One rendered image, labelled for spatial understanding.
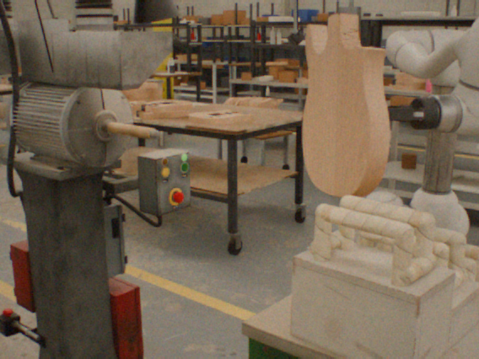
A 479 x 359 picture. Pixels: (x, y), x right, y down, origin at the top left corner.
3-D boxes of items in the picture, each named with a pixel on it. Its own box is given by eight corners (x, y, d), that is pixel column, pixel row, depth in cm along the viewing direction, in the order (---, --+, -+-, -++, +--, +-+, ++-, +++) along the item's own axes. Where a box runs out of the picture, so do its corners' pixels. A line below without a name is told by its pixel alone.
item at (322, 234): (309, 259, 111) (311, 212, 109) (320, 254, 114) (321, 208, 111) (324, 263, 109) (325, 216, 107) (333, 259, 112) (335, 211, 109)
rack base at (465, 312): (330, 311, 127) (332, 272, 125) (368, 287, 139) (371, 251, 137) (448, 353, 110) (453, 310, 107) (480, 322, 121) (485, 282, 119)
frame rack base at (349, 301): (288, 335, 117) (290, 256, 113) (330, 310, 128) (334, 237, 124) (411, 387, 99) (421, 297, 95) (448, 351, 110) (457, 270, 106)
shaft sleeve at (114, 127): (105, 125, 170) (114, 120, 172) (110, 135, 172) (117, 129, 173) (147, 131, 159) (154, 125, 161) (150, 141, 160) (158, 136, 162)
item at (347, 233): (334, 248, 117) (336, 203, 115) (343, 243, 119) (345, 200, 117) (347, 251, 115) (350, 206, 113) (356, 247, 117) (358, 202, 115)
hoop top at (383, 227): (311, 220, 109) (311, 204, 108) (321, 217, 112) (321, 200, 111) (407, 245, 96) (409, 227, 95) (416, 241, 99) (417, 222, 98)
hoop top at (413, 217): (336, 210, 115) (337, 195, 115) (345, 207, 117) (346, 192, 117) (429, 233, 102) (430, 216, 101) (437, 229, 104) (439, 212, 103)
